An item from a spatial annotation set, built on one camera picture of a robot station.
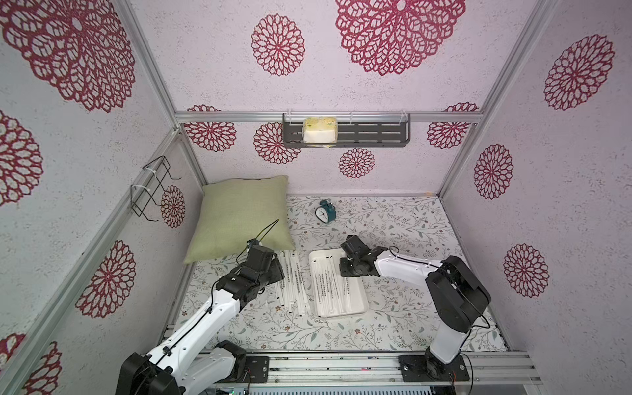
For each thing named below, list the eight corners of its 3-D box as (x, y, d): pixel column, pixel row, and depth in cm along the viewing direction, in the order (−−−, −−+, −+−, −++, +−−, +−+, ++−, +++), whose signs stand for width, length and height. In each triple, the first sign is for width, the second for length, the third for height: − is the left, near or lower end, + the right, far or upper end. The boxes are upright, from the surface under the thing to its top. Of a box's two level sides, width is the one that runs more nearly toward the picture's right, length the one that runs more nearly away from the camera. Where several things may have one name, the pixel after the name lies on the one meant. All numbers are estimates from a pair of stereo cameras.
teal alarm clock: (315, 217, 115) (315, 204, 108) (324, 210, 118) (324, 197, 111) (327, 226, 112) (328, 214, 105) (336, 219, 114) (337, 206, 108)
